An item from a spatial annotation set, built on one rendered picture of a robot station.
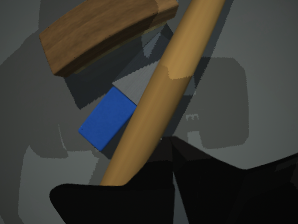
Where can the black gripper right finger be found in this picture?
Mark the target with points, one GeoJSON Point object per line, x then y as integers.
{"type": "Point", "coordinates": [214, 192]}

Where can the brown wooden block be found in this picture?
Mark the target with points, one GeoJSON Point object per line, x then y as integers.
{"type": "Point", "coordinates": [97, 27]}

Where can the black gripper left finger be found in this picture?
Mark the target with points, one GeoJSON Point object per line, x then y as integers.
{"type": "Point", "coordinates": [148, 198]}

